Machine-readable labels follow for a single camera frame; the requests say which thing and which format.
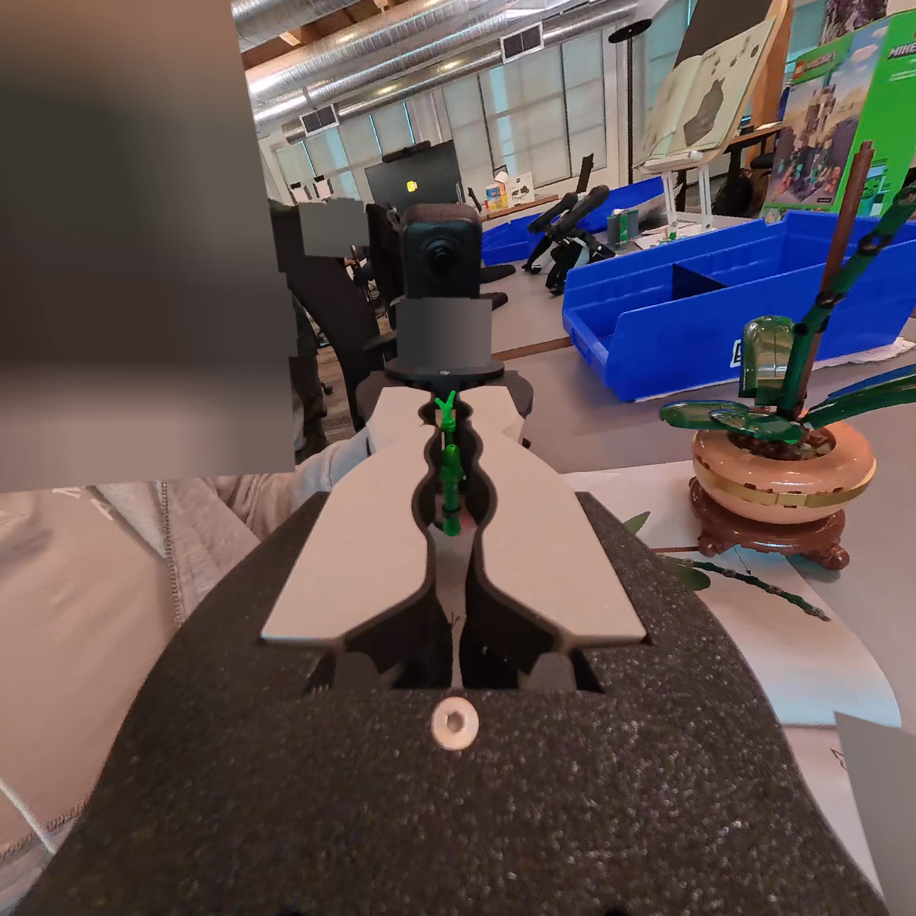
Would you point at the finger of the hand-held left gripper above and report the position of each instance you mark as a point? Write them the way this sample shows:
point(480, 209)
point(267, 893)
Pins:
point(397, 415)
point(501, 415)

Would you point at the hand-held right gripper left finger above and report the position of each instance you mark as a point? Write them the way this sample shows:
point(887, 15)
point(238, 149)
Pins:
point(358, 558)

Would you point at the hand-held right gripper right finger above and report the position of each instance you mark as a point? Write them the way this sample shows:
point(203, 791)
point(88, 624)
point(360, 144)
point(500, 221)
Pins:
point(558, 558)

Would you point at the green toy flower stem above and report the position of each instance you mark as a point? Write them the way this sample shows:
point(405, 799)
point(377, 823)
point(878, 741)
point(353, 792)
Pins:
point(451, 465)

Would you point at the person's left forearm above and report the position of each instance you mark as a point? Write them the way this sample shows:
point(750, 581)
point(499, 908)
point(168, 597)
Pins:
point(336, 465)

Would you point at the grey desk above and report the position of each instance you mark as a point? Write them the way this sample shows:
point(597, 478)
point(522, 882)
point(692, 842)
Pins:
point(615, 436)

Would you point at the blue storage bin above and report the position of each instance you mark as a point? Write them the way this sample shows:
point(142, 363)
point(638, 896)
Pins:
point(504, 240)
point(644, 336)

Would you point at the black monitor on stand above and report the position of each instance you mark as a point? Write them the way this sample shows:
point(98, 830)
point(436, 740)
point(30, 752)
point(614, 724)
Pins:
point(415, 175)

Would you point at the white sign card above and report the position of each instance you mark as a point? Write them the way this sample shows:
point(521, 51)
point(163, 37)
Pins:
point(517, 187)

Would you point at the tall black office chair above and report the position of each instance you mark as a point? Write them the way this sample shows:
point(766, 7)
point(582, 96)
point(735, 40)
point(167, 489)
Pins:
point(329, 322)

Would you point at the black white handheld tool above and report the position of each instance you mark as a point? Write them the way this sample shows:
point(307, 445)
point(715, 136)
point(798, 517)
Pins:
point(572, 243)

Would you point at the green canister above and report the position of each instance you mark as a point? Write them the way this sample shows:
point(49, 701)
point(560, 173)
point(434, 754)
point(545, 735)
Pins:
point(622, 229)

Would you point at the open instruction booklet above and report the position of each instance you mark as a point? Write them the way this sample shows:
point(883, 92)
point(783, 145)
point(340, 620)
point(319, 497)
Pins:
point(751, 644)

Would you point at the toy brick potted plant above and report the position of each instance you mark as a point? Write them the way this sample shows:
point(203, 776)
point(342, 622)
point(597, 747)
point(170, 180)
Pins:
point(780, 472)

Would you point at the black floor lamp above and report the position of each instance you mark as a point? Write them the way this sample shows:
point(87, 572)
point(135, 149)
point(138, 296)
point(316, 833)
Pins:
point(630, 30)

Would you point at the open book on easel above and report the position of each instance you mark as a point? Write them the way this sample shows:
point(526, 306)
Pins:
point(708, 100)

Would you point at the green toy set box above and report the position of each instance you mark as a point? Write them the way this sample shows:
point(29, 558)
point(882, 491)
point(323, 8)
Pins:
point(880, 107)

